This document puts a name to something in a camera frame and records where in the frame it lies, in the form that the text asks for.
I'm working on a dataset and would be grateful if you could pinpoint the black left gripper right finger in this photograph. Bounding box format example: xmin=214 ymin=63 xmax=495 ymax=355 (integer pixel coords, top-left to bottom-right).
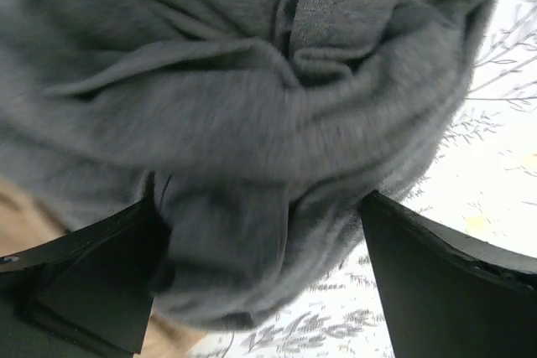
xmin=359 ymin=192 xmax=536 ymax=358

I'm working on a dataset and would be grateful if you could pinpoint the beige cloth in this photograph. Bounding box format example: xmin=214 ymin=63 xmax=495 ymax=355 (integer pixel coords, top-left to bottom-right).
xmin=1 ymin=179 xmax=206 ymax=358

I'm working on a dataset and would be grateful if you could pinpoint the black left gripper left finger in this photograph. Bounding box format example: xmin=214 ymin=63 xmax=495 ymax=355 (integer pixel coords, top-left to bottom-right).
xmin=0 ymin=197 xmax=175 ymax=358

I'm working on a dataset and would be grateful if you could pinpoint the grey fleece cloth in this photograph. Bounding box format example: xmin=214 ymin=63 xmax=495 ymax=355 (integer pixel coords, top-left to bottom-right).
xmin=1 ymin=0 xmax=496 ymax=330

